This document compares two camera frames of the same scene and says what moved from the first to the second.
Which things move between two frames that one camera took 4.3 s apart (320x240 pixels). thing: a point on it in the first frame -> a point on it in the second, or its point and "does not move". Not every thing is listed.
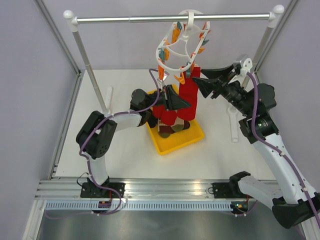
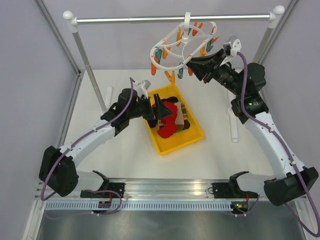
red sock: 189,91 -> 170,127
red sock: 168,117 does not move
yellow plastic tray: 177,139 does not move
